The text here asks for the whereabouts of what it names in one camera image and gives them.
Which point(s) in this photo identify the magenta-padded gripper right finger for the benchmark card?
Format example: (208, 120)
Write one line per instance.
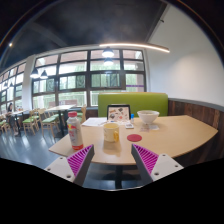
(163, 165)

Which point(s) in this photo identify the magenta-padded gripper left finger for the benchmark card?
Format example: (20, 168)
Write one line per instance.
(61, 166)

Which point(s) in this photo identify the red-capped clear drink bottle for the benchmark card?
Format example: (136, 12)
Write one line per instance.
(75, 133)

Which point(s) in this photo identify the white card under bowl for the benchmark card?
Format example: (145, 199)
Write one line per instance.
(154, 127)

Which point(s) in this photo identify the flat round red coaster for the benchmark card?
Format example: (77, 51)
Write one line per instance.
(134, 138)

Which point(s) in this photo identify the group of green-seated wooden chairs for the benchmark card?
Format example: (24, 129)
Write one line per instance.
(50, 119)

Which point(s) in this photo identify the white bowl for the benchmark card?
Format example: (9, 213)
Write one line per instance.
(148, 116)

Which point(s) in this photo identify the small flat white box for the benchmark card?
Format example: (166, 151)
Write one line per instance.
(129, 125)

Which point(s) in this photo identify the white paper sheet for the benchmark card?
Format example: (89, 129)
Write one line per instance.
(93, 122)

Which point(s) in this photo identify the small blue-capped bottle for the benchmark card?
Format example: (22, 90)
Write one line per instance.
(132, 118)

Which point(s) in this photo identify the wooden dining table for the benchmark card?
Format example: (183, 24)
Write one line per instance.
(19, 112)
(60, 108)

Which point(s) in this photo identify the black-framed standing picture sign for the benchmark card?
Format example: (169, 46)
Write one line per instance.
(118, 113)

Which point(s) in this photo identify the green bench backrest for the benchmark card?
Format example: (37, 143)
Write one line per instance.
(133, 100)

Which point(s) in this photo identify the person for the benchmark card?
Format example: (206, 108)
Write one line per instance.
(10, 111)

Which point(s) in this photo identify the long curved ceiling light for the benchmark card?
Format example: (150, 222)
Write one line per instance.
(140, 45)

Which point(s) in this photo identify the group of pendant lamps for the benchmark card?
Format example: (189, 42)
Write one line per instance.
(108, 52)

